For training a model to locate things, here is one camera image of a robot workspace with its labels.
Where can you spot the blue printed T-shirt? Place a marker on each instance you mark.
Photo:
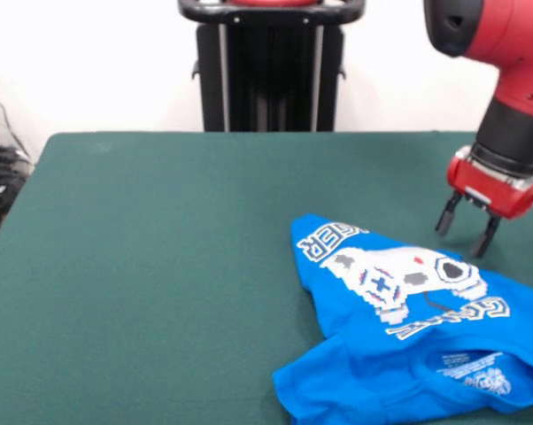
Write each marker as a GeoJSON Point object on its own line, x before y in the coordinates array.
{"type": "Point", "coordinates": [381, 354]}

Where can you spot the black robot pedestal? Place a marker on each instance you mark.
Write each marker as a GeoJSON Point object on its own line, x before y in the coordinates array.
{"type": "Point", "coordinates": [271, 79]}

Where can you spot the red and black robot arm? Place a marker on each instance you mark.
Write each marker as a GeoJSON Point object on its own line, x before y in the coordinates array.
{"type": "Point", "coordinates": [510, 75]}

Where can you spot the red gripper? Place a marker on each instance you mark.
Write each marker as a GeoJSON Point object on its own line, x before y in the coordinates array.
{"type": "Point", "coordinates": [492, 188]}

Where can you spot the dark green table cloth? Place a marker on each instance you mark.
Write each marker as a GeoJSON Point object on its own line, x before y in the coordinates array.
{"type": "Point", "coordinates": [160, 288]}

